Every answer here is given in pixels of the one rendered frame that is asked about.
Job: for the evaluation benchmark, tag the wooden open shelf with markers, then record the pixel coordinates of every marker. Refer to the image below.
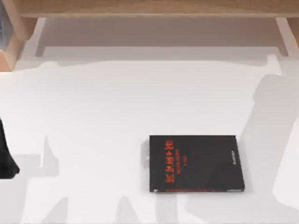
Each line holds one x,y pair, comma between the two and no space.
149,14

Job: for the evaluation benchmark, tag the black book with red lettering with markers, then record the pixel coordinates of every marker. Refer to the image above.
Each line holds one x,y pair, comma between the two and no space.
205,161

